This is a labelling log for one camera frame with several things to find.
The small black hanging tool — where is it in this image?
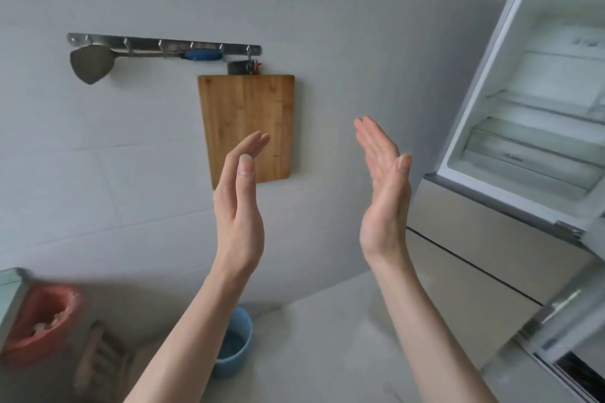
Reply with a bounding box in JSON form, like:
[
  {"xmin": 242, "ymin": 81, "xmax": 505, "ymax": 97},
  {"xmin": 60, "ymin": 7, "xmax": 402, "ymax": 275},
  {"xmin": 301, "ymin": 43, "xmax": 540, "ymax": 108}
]
[{"xmin": 227, "ymin": 59, "xmax": 262, "ymax": 77}]

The red trash bag bin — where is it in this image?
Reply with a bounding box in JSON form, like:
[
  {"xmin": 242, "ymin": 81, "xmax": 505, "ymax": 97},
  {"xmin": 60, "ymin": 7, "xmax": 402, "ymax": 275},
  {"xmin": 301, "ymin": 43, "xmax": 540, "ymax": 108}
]
[{"xmin": 1, "ymin": 285, "xmax": 84, "ymax": 366}]

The metal spatula with blue handle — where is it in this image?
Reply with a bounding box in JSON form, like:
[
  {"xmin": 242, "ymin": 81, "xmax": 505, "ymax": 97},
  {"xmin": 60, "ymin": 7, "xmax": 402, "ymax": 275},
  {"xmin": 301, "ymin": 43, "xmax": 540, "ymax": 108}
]
[{"xmin": 69, "ymin": 44, "xmax": 224, "ymax": 86}]

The wooden cutting board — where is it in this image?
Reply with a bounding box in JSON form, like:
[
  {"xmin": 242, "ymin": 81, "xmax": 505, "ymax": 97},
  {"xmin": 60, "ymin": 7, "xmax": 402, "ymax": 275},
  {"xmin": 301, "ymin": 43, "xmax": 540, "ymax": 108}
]
[{"xmin": 198, "ymin": 74, "xmax": 296, "ymax": 190}]

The person's left hand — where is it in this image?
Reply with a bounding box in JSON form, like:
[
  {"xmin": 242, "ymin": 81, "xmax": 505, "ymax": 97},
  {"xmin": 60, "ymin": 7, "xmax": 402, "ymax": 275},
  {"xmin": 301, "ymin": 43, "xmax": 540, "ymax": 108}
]
[{"xmin": 211, "ymin": 131, "xmax": 270, "ymax": 274}]

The person's right hand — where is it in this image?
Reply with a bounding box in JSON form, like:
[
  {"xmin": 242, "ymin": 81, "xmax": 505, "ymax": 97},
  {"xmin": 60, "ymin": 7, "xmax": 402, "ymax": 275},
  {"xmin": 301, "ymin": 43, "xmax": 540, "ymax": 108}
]
[{"xmin": 354, "ymin": 116, "xmax": 413, "ymax": 269}]

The glass refrigerator shelf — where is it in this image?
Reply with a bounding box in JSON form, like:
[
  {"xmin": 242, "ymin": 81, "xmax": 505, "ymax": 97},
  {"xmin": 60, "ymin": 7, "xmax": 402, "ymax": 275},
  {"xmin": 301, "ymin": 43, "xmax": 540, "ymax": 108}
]
[{"xmin": 486, "ymin": 88, "xmax": 605, "ymax": 126}]

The pale green cabinet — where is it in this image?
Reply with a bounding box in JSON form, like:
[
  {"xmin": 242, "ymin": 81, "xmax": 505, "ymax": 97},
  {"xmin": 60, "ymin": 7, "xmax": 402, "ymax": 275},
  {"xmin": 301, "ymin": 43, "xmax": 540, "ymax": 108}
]
[{"xmin": 0, "ymin": 268, "xmax": 30, "ymax": 349}]

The metal wall hook rail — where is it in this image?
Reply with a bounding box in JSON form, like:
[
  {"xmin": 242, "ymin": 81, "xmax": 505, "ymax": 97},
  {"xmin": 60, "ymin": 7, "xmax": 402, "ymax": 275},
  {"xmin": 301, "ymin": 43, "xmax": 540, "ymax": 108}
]
[{"xmin": 66, "ymin": 32, "xmax": 262, "ymax": 58}]

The wooden stool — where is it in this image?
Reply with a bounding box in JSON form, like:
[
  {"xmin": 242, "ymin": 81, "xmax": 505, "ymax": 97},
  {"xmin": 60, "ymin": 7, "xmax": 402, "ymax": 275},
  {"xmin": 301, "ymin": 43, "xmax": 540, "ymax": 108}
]
[{"xmin": 72, "ymin": 320, "xmax": 162, "ymax": 403}]

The person's right forearm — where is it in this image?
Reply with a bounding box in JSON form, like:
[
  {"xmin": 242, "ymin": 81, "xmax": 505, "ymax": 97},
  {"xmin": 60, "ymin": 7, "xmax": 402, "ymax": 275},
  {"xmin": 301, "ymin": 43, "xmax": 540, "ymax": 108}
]
[{"xmin": 366, "ymin": 252, "xmax": 498, "ymax": 403}]

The clear refrigerator drawer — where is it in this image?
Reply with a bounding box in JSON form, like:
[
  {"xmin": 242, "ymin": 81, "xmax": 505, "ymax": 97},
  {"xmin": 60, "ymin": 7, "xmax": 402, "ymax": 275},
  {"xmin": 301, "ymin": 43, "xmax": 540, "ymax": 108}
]
[{"xmin": 459, "ymin": 116, "xmax": 605, "ymax": 203}]

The blue plastic bucket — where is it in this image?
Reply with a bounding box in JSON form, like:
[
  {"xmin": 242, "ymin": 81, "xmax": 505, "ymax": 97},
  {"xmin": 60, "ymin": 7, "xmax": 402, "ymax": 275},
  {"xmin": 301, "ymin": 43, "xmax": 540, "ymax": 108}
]
[{"xmin": 211, "ymin": 305, "xmax": 254, "ymax": 380}]

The person's left forearm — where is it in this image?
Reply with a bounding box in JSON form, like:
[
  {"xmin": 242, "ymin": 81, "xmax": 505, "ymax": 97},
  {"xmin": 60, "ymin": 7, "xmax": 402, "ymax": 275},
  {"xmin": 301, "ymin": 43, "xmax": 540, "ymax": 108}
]
[{"xmin": 124, "ymin": 265, "xmax": 258, "ymax": 403}]

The silver refrigerator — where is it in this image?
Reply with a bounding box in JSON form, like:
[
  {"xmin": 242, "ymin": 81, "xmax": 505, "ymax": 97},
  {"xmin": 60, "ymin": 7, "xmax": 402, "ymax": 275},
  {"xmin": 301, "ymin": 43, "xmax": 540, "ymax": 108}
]
[{"xmin": 368, "ymin": 0, "xmax": 605, "ymax": 403}]

